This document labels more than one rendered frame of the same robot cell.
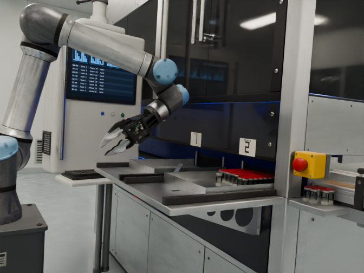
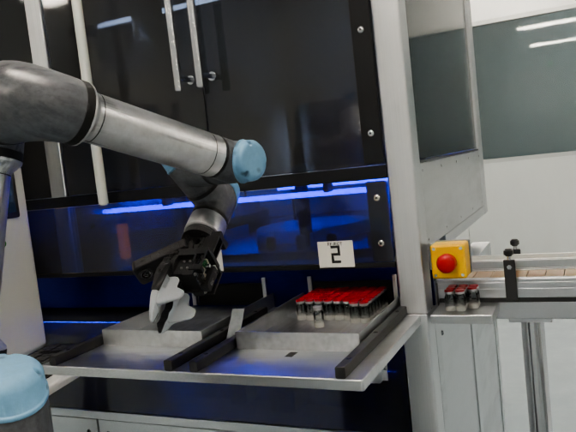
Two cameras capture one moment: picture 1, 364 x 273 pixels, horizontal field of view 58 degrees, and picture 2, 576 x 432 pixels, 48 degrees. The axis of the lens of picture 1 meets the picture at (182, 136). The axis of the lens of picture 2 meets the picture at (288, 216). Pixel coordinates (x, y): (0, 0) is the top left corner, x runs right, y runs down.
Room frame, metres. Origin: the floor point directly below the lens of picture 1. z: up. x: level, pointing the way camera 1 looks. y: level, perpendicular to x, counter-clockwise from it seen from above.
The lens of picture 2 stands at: (0.02, 0.67, 1.24)
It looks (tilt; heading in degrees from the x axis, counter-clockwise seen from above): 5 degrees down; 326
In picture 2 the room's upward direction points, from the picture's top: 6 degrees counter-clockwise
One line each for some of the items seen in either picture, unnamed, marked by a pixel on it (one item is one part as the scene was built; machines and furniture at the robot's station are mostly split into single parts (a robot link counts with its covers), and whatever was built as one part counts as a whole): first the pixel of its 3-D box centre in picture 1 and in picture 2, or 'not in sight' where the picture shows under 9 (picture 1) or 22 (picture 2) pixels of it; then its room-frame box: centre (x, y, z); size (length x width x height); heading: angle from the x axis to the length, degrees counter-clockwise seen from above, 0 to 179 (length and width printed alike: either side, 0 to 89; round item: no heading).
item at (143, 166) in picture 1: (176, 167); (194, 317); (1.41, 0.01, 0.90); 0.34 x 0.26 x 0.04; 120
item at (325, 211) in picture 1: (320, 206); (466, 310); (0.97, -0.43, 0.87); 0.14 x 0.13 x 0.02; 120
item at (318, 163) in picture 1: (311, 164); (451, 259); (0.96, -0.39, 1.00); 0.08 x 0.07 x 0.07; 120
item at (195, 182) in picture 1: (225, 182); (327, 317); (1.12, -0.16, 0.90); 0.34 x 0.26 x 0.04; 120
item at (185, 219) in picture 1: (145, 181); (66, 365); (1.91, 0.20, 0.73); 1.98 x 0.01 x 0.25; 30
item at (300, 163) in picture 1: (300, 164); (447, 262); (0.94, -0.35, 0.99); 0.04 x 0.04 x 0.04; 30
